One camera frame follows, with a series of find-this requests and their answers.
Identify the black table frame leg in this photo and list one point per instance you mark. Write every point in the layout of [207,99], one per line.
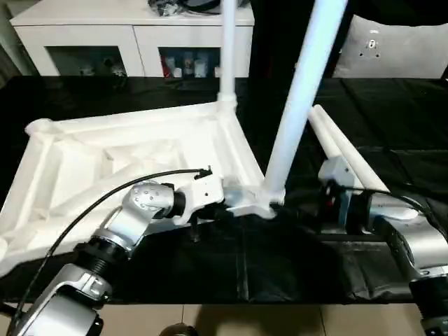
[10,308]

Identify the grey curtain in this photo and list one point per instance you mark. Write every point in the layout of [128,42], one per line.
[10,63]

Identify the small white cup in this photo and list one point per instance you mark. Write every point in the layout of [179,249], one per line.
[217,71]

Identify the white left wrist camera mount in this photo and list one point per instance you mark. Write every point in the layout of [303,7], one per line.
[203,189]

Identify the black sofa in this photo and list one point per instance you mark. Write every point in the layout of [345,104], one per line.
[273,35]

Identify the dark robot foot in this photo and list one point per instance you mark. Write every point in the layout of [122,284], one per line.
[178,330]

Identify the white plastic table top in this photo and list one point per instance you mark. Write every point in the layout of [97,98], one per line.
[87,157]

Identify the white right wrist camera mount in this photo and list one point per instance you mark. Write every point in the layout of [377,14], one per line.
[336,171]

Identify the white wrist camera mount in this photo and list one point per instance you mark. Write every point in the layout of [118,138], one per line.
[336,171]
[203,189]

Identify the white plastic table leg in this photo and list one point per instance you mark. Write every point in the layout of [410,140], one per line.
[350,150]
[323,133]
[301,87]
[228,52]

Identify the white printed bottle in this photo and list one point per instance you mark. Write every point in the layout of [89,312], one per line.
[200,66]

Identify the white cabinet with glass doors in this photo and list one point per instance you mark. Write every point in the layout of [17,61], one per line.
[87,31]

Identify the black work mat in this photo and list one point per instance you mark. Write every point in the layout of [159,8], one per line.
[385,122]

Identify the small red bottle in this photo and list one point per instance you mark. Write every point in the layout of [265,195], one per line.
[168,66]

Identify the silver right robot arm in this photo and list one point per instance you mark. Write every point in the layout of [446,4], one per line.
[413,238]

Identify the light grey pillow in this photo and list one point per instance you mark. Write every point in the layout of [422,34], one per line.
[385,52]

